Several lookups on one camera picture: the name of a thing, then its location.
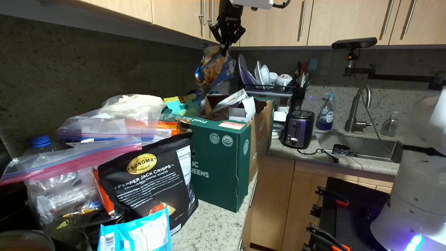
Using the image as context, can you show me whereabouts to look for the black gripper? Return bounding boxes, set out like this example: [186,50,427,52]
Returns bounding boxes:
[208,0,247,52]

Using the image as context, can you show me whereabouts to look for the dark blue snack pack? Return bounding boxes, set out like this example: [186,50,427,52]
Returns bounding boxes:
[194,43,239,95]

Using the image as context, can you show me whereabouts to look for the black snack pack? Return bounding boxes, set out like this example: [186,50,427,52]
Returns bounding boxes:
[96,137,201,234]

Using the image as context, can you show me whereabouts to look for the teal snack bag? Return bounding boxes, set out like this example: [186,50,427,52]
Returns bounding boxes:
[162,92,202,120]

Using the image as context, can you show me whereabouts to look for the blue spray bottle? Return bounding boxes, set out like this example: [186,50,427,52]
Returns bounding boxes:
[315,92,336,133]

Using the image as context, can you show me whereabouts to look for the green cardboard box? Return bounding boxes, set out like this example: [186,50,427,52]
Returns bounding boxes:
[179,95,275,213]

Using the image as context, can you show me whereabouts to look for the orange snack pack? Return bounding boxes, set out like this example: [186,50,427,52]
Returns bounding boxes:
[94,167,117,216]

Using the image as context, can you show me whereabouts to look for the blue capped bottle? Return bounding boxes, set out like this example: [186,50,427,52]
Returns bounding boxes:
[28,135,55,152]

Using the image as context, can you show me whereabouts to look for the light blue snack pack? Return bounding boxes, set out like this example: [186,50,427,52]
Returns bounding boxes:
[96,208,173,251]

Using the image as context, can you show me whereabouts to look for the purple plate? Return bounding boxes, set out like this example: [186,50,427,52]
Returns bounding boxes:
[237,54,258,88]

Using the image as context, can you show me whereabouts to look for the white plate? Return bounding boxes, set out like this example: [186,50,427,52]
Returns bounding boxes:
[254,60,272,88]

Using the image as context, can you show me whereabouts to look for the black dish rack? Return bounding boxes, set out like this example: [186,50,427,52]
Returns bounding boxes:
[239,68,296,102]

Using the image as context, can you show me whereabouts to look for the white paper bag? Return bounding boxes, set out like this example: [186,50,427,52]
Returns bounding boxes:
[211,88,258,124]

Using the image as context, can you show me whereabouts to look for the teal kitchen utensil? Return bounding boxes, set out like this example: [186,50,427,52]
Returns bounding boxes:
[307,57,321,77]

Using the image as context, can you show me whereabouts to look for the black utensil holder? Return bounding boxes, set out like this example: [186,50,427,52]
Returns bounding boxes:
[290,85,310,113]

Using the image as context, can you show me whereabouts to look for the wooden upper cabinets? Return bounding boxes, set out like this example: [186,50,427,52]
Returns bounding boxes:
[78,0,446,49]

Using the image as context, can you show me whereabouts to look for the wooden cabinets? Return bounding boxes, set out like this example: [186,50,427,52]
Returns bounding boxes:
[243,155,396,251]
[78,0,446,49]

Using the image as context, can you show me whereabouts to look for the black toaster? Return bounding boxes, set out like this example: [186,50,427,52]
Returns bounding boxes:
[279,109,317,151]

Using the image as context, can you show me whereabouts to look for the clear plastic bag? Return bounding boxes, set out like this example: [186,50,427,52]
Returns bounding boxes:
[56,94,172,145]

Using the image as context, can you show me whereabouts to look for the metal faucet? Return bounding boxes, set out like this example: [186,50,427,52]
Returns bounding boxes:
[344,85,382,141]

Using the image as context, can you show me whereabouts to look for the wooden lower cabinets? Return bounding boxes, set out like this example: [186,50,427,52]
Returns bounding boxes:
[243,155,396,251]

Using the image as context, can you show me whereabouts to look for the steel sink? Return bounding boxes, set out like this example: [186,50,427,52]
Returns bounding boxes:
[318,131,403,165]

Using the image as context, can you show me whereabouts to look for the clear soap dispenser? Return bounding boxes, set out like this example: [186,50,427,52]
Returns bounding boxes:
[381,110,402,138]

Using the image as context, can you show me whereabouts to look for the clear zip bag pink seal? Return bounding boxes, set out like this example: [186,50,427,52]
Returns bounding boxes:
[0,138,145,229]

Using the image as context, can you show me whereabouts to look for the dark pot with lid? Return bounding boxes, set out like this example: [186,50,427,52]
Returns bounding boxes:
[0,229,57,251]

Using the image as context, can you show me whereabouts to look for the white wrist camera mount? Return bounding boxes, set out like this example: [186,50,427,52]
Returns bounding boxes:
[230,0,292,11]

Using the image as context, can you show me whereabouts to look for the black stereo camera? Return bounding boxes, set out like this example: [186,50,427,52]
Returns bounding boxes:
[332,38,379,50]

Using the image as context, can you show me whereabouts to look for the black power cord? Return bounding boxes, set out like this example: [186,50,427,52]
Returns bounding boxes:
[297,147,340,166]

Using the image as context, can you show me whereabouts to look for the black camera stand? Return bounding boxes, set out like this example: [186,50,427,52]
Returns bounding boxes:
[343,46,446,92]

